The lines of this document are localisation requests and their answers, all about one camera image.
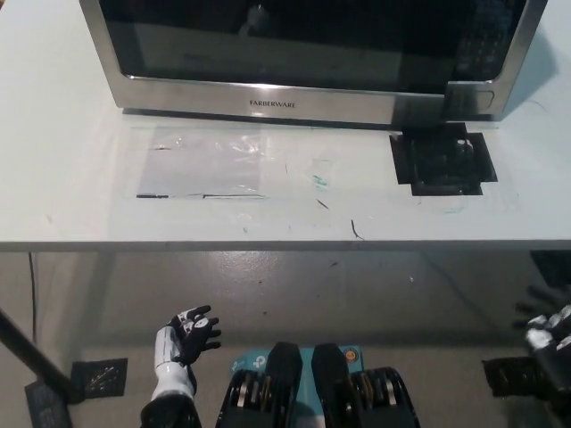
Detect left white-black robot hand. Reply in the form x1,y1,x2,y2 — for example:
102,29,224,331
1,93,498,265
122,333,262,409
153,304,223,370

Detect right white-black robot hand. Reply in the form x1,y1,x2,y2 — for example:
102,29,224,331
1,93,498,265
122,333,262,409
512,284,571,393

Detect black robot torso, teal top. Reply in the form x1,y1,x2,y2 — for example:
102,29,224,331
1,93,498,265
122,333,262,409
216,341,423,428

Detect stainless steel Farberware microwave body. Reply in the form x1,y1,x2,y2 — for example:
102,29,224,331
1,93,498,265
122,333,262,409
120,0,549,125

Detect black square floor marker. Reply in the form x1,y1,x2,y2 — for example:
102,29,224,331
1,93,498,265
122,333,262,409
481,357,539,399
70,357,129,399
24,380,73,428

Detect dark box under table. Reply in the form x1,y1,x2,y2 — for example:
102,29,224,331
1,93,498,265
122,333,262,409
529,251,571,289

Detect black table leg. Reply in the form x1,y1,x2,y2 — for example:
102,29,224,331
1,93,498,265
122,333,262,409
0,306,75,405

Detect grey glossy film rectangle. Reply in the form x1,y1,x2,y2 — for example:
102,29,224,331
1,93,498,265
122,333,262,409
136,128,269,200

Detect black tape patch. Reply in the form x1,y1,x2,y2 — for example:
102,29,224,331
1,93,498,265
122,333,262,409
389,121,500,197

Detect thin black cable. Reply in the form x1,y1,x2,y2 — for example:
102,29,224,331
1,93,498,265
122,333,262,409
27,251,37,323

